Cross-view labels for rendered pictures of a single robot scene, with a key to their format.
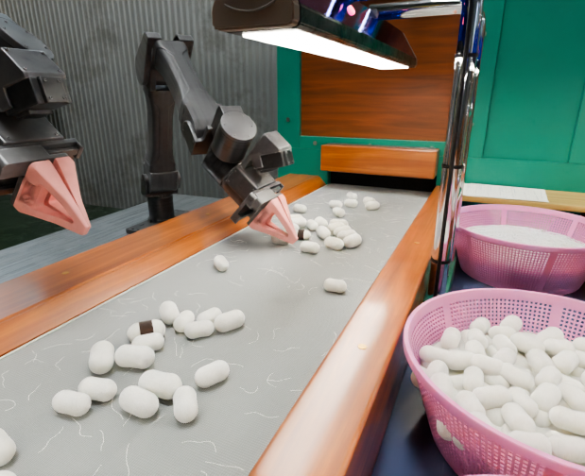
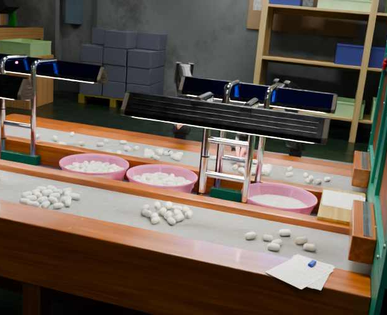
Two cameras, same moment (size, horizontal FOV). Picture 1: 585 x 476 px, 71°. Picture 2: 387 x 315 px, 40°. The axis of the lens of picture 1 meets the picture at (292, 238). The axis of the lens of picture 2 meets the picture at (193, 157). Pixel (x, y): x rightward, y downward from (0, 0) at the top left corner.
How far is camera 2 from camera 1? 2.15 m
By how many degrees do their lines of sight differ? 77
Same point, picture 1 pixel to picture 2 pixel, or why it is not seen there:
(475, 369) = (164, 175)
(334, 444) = (135, 159)
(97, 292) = (187, 148)
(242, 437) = not seen: hidden behind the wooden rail
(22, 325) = (168, 144)
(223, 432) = not seen: hidden behind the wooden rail
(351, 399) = (145, 160)
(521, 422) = (147, 175)
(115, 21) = not seen: outside the picture
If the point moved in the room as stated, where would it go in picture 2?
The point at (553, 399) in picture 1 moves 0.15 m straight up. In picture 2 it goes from (155, 180) to (157, 142)
